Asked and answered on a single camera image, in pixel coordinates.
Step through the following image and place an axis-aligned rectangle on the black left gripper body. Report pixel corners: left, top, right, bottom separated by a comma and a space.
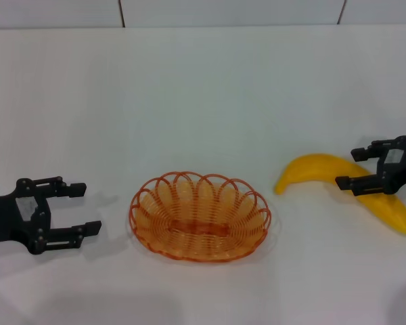
0, 177, 52, 256

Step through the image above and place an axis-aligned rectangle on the yellow banana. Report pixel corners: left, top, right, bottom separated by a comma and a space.
273, 153, 406, 237

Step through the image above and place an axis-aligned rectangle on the orange woven plastic basket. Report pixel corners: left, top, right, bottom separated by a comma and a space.
129, 171, 271, 262

